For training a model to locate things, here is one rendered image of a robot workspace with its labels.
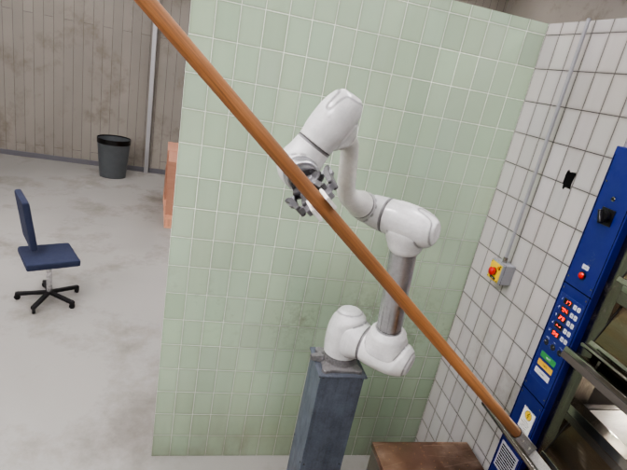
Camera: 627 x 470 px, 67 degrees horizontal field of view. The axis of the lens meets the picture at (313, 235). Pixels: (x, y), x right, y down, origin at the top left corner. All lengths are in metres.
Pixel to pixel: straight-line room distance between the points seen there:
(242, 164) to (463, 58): 1.13
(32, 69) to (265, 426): 7.16
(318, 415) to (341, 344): 0.36
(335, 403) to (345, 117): 1.37
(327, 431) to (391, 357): 0.54
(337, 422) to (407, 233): 1.02
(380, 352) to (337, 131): 1.03
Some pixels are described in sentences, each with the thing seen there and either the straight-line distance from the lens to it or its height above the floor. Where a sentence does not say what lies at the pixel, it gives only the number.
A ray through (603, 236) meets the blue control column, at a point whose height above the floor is 1.83.
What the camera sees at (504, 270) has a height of 1.49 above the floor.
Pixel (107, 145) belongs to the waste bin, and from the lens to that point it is 8.01.
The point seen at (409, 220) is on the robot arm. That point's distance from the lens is 1.64.
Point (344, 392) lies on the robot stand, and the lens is 2.19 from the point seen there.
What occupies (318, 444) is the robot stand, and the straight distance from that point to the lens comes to 2.36.
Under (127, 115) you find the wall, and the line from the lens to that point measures 8.63.
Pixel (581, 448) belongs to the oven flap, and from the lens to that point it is 2.20.
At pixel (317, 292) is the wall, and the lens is 2.50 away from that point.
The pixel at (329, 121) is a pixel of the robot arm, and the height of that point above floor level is 2.09.
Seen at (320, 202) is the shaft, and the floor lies 1.96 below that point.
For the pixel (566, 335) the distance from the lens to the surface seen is 2.13.
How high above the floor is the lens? 2.21
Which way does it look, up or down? 19 degrees down
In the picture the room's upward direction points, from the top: 11 degrees clockwise
